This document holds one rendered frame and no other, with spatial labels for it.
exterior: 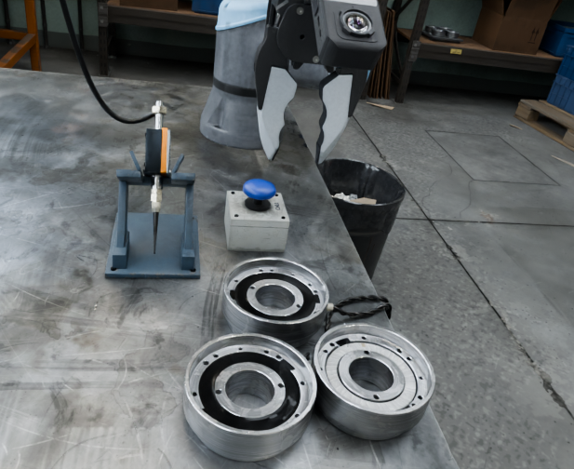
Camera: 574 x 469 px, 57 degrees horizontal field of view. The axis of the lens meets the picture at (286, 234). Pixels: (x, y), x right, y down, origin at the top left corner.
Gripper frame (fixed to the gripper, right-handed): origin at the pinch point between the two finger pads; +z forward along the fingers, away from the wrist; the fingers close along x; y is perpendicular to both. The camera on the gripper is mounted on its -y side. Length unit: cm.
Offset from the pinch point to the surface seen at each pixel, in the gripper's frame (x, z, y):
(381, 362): -7.2, 13.3, -14.6
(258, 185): 1.8, 8.8, 9.5
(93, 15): 74, 71, 389
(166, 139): 12.5, 3.1, 8.3
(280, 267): 0.0, 13.1, -0.9
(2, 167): 34.7, 16.3, 25.4
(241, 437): 6.2, 12.5, -22.4
